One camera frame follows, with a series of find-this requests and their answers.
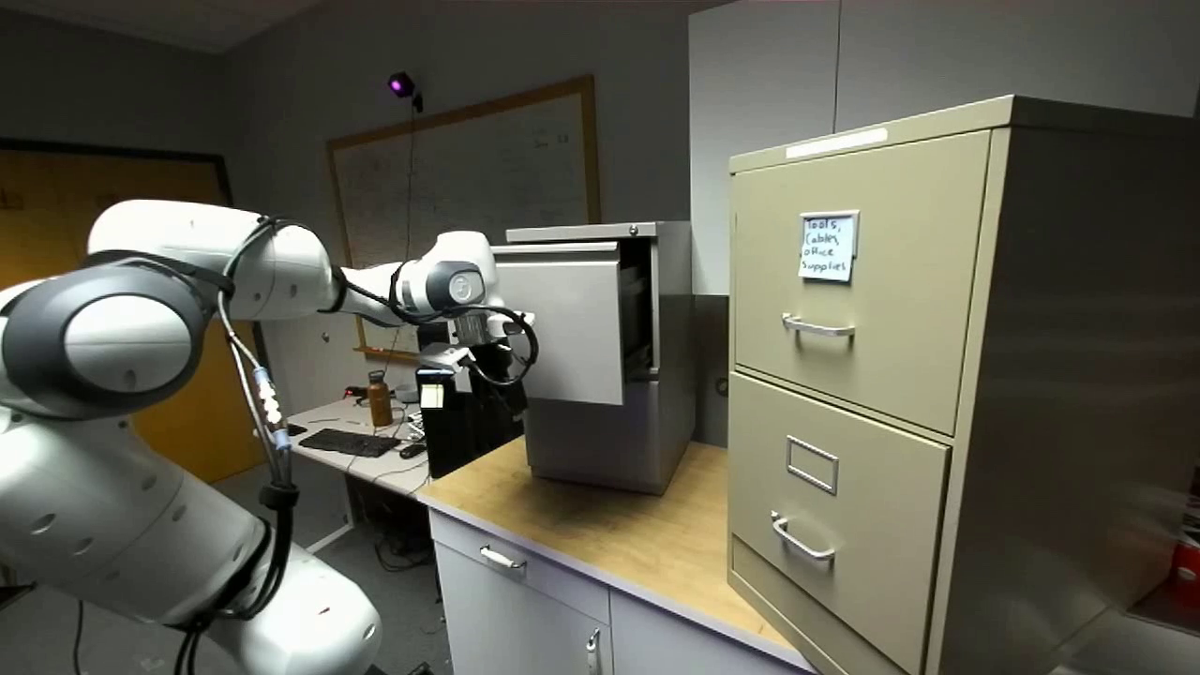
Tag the grey top drawer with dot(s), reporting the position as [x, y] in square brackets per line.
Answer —
[570, 300]

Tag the white base cabinet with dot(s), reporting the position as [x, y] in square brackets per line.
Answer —
[526, 614]

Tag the brown bottle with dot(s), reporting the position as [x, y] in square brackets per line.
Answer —
[381, 400]

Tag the purple lit camera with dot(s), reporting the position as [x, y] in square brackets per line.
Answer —
[406, 88]

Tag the red object at right edge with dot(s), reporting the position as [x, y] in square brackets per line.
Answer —
[1186, 562]

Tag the black keyboard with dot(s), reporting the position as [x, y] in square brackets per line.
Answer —
[348, 444]

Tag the beige right file cabinet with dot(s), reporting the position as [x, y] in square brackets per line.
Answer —
[975, 448]

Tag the grey left file cabinet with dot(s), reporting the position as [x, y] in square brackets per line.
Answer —
[640, 440]

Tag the wood framed whiteboard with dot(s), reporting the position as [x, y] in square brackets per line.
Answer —
[517, 159]

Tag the white paper label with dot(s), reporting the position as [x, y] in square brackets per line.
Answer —
[830, 247]

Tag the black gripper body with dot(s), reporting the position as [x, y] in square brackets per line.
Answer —
[470, 384]

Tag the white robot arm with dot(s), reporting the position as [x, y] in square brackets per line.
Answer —
[93, 512]

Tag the wooden door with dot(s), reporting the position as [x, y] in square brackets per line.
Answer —
[103, 339]

